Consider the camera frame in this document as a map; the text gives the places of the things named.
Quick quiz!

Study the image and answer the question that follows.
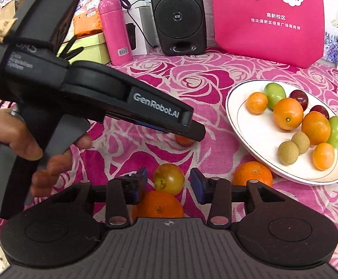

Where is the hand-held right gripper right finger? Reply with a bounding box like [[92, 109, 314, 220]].
[[189, 168, 292, 228]]

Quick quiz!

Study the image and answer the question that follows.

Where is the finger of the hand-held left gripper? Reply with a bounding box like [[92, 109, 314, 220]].
[[105, 113, 207, 143]]

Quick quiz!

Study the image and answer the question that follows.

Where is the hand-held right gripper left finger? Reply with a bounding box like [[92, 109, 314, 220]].
[[45, 167, 149, 229]]

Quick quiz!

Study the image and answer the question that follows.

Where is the yellow red plum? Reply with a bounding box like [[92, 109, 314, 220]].
[[153, 163, 185, 196]]

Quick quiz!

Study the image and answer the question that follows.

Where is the white plate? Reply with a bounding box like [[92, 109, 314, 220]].
[[225, 79, 338, 186]]

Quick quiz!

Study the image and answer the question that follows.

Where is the small orange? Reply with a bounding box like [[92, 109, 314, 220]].
[[247, 92, 268, 114], [313, 142, 335, 171]]

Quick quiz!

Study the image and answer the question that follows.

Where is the brown kiwi front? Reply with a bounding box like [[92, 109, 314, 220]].
[[277, 141, 299, 166]]

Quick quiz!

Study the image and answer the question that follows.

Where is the brown kiwi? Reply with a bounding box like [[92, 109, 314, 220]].
[[291, 132, 311, 155], [277, 141, 299, 166]]

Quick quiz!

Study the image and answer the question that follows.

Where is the brown kiwi back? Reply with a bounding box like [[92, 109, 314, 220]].
[[291, 132, 311, 155]]

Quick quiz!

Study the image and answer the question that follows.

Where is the person's left hand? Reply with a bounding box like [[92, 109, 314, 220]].
[[0, 109, 93, 198]]

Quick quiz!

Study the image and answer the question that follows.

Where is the green gift box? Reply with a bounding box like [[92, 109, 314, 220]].
[[57, 31, 112, 65]]

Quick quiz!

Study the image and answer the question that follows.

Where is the pink rose tablecloth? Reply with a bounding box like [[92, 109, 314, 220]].
[[0, 45, 338, 268]]

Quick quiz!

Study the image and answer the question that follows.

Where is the pink thermos bottle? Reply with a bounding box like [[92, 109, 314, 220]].
[[98, 0, 134, 66]]

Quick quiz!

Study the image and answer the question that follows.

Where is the orange paper cup pack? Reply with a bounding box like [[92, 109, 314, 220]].
[[61, 0, 104, 37]]

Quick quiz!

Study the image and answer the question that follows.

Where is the white carton box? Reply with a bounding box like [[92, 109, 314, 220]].
[[122, 5, 148, 56]]

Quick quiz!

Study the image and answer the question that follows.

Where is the black speaker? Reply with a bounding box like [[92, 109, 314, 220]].
[[149, 0, 207, 56]]

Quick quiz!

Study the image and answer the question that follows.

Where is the pink tote bag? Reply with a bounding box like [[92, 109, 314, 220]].
[[210, 0, 325, 69]]

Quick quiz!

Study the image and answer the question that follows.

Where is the black cable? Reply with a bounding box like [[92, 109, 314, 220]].
[[127, 1, 159, 50]]

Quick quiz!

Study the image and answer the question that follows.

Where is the floral wall poster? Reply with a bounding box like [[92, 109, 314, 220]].
[[324, 9, 338, 65]]

